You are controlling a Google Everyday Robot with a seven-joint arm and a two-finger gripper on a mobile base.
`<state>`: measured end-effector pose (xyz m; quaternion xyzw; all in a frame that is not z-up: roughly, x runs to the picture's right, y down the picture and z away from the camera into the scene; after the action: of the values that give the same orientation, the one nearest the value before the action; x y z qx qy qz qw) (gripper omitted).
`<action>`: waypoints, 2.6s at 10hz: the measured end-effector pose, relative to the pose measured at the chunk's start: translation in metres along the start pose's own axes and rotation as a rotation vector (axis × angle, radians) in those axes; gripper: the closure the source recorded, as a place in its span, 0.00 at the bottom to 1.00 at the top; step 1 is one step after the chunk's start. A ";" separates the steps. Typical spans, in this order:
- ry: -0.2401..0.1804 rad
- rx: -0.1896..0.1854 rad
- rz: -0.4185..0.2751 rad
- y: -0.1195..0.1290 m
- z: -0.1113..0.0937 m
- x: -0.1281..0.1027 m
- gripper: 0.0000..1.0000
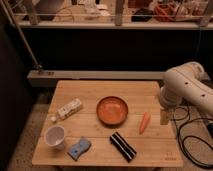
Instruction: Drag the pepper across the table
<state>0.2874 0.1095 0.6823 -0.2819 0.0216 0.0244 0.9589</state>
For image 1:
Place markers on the black white striped block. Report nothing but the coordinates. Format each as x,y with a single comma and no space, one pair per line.
123,147

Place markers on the orange round plate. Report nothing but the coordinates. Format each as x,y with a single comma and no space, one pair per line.
112,110

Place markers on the diagonal metal pole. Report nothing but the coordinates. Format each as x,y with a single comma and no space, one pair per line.
38,67

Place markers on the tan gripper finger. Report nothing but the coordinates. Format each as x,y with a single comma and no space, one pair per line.
163,117

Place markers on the white cup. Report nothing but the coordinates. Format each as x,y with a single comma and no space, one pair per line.
54,137

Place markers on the background workbench shelf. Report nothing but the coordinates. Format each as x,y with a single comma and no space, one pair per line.
114,14

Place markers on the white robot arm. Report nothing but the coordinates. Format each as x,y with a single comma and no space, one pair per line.
184,82

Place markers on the blue sponge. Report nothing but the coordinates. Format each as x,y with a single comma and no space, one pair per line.
79,148

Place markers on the grey metal rail beam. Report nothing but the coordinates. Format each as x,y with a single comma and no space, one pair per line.
49,78

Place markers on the orange pepper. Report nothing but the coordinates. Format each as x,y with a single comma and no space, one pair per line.
144,122

